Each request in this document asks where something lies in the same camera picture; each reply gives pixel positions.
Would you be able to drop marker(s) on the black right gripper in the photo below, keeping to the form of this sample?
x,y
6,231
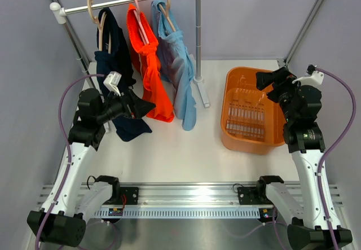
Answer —
x,y
265,79

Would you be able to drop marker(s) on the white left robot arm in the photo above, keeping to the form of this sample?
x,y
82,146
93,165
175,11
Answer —
x,y
62,218

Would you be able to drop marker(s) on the tan wooden hanger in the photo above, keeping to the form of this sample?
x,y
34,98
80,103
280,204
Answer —
x,y
166,12

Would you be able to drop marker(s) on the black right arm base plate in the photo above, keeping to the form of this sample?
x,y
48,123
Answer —
x,y
250,196

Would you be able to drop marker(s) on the orange plastic basket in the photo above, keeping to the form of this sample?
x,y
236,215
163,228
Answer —
x,y
250,122

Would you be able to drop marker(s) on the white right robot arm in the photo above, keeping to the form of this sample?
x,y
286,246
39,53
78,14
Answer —
x,y
314,224

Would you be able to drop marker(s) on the orange shorts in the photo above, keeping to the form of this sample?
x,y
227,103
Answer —
x,y
144,59

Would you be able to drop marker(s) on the white metal clothes rack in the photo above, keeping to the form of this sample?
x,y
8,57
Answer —
x,y
61,14

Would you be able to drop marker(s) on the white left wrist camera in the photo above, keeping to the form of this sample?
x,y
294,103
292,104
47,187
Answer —
x,y
111,82

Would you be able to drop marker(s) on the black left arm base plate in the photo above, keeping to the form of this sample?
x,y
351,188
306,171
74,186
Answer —
x,y
127,194

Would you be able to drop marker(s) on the beige wooden hanger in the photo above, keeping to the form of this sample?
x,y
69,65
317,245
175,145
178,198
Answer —
x,y
99,23

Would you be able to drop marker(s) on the light blue shorts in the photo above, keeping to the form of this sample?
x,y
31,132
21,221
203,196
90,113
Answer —
x,y
176,64

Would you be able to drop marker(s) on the pink plastic hanger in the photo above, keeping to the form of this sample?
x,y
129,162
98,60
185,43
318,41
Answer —
x,y
141,28

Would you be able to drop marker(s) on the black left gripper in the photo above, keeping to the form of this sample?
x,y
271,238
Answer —
x,y
132,105

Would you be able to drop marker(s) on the aluminium mounting rail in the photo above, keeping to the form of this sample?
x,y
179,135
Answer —
x,y
200,195

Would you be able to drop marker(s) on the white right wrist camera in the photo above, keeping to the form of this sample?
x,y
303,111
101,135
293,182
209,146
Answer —
x,y
313,78

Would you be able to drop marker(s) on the slotted grey cable duct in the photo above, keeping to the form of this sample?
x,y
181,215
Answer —
x,y
178,213

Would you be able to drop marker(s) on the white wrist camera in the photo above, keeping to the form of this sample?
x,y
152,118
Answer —
x,y
111,82
313,78

